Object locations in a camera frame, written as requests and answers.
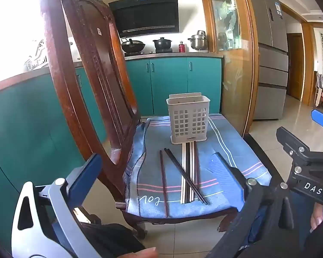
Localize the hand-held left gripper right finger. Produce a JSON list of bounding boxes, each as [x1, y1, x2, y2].
[[210, 153, 307, 258]]

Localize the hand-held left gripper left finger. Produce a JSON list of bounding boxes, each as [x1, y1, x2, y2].
[[11, 153, 103, 258]]

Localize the reddish brown chopstick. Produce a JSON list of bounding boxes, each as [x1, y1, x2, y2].
[[195, 143, 201, 201]]

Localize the white chopstick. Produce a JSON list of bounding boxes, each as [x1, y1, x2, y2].
[[191, 143, 196, 190], [182, 144, 187, 204]]

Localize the black chopstick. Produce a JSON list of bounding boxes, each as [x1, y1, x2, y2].
[[185, 143, 191, 204], [188, 143, 193, 194]]

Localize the row of chopsticks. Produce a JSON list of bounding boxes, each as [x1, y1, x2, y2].
[[164, 147, 208, 205]]

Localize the cream and brown strips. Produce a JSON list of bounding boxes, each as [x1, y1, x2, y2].
[[180, 144, 185, 204]]

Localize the dark brown chopstick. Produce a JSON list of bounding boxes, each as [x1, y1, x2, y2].
[[160, 150, 169, 218]]

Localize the white plastic utensil holder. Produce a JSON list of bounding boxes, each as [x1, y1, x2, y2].
[[166, 93, 211, 145]]

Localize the person's right hand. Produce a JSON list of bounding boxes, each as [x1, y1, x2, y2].
[[310, 203, 323, 231]]

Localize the person's left hand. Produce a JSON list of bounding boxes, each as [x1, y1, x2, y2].
[[118, 247, 160, 258]]

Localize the grey refrigerator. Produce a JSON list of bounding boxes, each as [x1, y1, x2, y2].
[[246, 0, 290, 120]]

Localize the brown wooden door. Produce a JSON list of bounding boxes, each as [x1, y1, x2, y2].
[[287, 32, 304, 101]]

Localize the dark cloth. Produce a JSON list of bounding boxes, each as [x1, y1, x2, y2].
[[79, 215, 146, 258]]

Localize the blue striped towel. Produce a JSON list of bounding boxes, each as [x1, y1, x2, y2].
[[123, 114, 272, 219]]

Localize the wood framed glass door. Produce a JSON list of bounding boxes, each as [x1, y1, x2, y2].
[[203, 0, 260, 137]]

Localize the white dish rack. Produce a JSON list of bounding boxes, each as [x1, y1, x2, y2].
[[24, 39, 49, 72]]

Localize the carved wooden chair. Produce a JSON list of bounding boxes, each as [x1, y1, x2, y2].
[[39, 0, 239, 240]]

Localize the stainless steel pot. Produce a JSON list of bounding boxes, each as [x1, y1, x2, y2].
[[188, 30, 208, 50]]

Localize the black wok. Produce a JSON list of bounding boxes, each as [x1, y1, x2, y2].
[[121, 38, 146, 54]]

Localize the gas stove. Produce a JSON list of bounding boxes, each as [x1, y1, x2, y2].
[[124, 49, 176, 57]]

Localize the black lidded pot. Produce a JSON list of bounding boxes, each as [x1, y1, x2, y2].
[[152, 37, 173, 51]]

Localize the black range hood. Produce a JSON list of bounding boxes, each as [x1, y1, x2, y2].
[[108, 0, 180, 38]]

